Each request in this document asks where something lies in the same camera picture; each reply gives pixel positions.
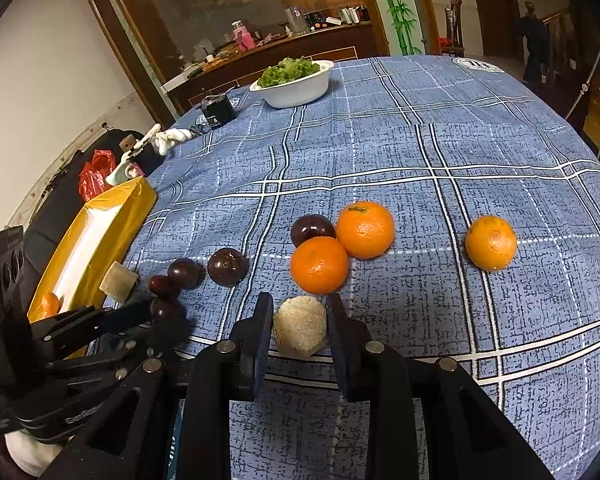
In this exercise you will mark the white tray with yellow tape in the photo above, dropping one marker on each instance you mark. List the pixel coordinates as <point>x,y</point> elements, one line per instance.
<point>95,240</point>

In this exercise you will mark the green lettuce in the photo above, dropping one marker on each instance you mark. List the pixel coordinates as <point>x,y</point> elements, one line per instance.
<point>287,70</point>

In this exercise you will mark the clutter of small items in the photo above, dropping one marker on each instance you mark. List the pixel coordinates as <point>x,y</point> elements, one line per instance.
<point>169,140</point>

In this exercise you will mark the dark wooden chair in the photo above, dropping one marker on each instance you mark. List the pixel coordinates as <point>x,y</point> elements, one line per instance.
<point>454,30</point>

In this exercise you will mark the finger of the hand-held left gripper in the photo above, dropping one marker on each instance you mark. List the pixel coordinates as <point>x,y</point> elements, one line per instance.
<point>130,345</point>
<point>90,321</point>

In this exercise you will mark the beige yam chunk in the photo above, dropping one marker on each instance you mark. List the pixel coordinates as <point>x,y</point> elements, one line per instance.
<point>118,281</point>

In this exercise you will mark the dark red date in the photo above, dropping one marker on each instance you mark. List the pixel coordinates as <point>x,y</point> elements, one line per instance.
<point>166,308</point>
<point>161,285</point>

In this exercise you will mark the small black box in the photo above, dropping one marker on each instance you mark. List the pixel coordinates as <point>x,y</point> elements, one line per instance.
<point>217,110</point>

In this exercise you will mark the large orange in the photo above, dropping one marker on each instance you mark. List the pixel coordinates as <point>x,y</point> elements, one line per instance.
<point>365,230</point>
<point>320,265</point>
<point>491,242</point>

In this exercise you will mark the bamboo painted panel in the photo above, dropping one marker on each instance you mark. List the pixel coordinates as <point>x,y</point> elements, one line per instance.
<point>400,5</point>

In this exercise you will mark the red plastic bag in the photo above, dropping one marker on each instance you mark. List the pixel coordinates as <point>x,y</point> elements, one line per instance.
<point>95,172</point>

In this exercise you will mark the white bowl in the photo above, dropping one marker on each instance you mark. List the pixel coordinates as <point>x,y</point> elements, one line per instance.
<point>300,89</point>

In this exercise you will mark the white rod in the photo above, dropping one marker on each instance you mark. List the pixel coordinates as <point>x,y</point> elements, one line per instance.
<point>587,77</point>

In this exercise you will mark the clear plastic jar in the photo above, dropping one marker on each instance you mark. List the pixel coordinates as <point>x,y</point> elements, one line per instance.
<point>294,19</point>

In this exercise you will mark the blue plaid tablecloth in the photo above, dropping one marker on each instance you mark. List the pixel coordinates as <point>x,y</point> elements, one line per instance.
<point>430,160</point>

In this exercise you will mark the dark wooden sideboard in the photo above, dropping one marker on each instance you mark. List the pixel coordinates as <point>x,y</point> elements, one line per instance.
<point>300,47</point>

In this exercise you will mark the black sofa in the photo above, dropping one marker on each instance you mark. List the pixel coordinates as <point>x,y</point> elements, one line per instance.
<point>55,205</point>

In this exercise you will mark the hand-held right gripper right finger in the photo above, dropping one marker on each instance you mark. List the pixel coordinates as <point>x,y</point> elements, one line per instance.
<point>341,360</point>

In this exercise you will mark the dark standing figure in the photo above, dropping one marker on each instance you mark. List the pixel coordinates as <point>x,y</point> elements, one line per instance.
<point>532,45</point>

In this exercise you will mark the person's left hand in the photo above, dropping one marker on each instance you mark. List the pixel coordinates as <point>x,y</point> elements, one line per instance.
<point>30,455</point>

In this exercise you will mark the pink bottle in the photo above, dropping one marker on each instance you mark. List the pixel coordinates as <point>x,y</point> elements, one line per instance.
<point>241,37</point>

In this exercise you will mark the white round ball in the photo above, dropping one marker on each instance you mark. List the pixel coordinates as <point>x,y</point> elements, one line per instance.
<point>300,326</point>

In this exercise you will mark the small orange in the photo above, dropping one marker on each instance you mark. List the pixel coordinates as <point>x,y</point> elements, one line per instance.
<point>50,304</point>

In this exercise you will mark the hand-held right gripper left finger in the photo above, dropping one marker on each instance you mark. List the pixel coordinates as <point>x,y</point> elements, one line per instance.
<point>257,352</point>

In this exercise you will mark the dark purple passion fruit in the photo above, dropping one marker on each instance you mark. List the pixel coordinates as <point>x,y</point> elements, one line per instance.
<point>310,229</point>
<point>184,273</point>
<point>227,266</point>

